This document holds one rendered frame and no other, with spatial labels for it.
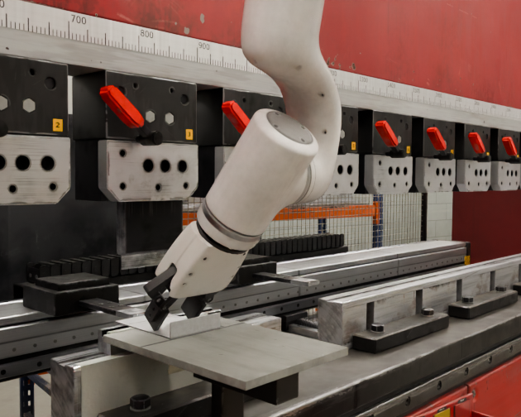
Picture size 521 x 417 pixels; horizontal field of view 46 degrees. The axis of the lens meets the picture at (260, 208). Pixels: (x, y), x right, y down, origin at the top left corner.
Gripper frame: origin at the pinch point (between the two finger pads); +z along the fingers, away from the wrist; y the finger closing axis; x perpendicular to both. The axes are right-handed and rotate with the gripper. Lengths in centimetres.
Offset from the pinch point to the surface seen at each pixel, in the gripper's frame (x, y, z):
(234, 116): -15.7, -8.9, -22.1
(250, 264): -18.5, -39.9, 15.9
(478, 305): 10, -91, 7
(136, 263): -8.0, 2.6, -1.3
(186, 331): 4.6, 1.7, -1.6
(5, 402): -126, -89, 242
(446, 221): -214, -710, 234
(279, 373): 19.0, 3.9, -12.6
